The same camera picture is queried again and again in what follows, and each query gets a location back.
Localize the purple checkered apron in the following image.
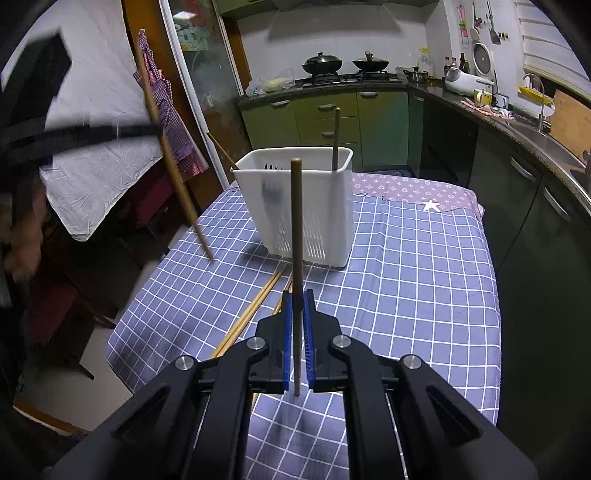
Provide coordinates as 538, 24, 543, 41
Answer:
133, 30, 209, 181

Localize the glass sliding door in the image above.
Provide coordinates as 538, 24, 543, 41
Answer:
159, 0, 252, 185

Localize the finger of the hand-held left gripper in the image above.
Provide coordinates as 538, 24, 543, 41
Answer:
0, 121, 166, 151

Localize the blue checkered tablecloth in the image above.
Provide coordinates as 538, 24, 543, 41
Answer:
105, 172, 502, 480

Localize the black gas stove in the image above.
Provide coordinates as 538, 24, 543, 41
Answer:
300, 69, 402, 85

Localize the wooden cutting board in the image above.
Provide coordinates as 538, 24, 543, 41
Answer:
549, 89, 591, 160

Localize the white window blind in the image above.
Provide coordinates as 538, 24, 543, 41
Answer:
515, 0, 591, 82

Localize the yellow sink tray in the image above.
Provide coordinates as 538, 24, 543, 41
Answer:
519, 85, 555, 103

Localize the steel arched faucet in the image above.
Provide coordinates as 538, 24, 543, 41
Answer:
523, 73, 548, 133

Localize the white plastic utensil holder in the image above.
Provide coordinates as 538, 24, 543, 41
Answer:
229, 147, 355, 269

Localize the dark wooden chair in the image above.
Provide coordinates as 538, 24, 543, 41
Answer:
18, 161, 158, 379

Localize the person's left hand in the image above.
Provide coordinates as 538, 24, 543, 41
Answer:
0, 185, 50, 283

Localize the black wok with handle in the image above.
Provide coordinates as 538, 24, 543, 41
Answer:
352, 51, 389, 73

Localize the dark base cabinet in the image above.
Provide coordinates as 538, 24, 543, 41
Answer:
409, 90, 591, 416

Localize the white rice cooker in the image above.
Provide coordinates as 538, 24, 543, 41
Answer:
444, 41, 495, 97

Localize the green base cabinet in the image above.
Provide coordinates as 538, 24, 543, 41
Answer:
238, 85, 411, 185

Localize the light brown chopstick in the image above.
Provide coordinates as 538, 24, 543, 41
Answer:
134, 39, 215, 263
206, 132, 241, 171

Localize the pink cloth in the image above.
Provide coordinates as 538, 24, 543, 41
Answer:
462, 99, 516, 122

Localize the steel kitchen sink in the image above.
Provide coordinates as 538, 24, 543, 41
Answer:
512, 122, 591, 185

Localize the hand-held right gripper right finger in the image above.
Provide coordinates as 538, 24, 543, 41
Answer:
302, 288, 539, 480

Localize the group of wooden chopsticks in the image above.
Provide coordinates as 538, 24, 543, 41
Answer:
209, 268, 294, 361

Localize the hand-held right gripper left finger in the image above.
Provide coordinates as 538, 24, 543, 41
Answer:
46, 291, 294, 480

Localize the black hanging spatula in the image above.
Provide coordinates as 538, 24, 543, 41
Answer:
486, 0, 502, 45

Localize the black plastic fork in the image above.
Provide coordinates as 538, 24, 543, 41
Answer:
262, 161, 283, 217

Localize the black wok with lid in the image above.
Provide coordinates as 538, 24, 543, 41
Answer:
302, 52, 343, 75

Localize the plastic bag on counter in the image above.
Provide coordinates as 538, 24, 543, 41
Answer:
245, 69, 296, 97

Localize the dark brown chopstick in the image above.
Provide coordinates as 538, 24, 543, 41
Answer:
330, 107, 342, 174
290, 158, 306, 398

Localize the white hanging sheet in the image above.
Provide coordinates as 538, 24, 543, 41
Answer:
0, 23, 164, 243

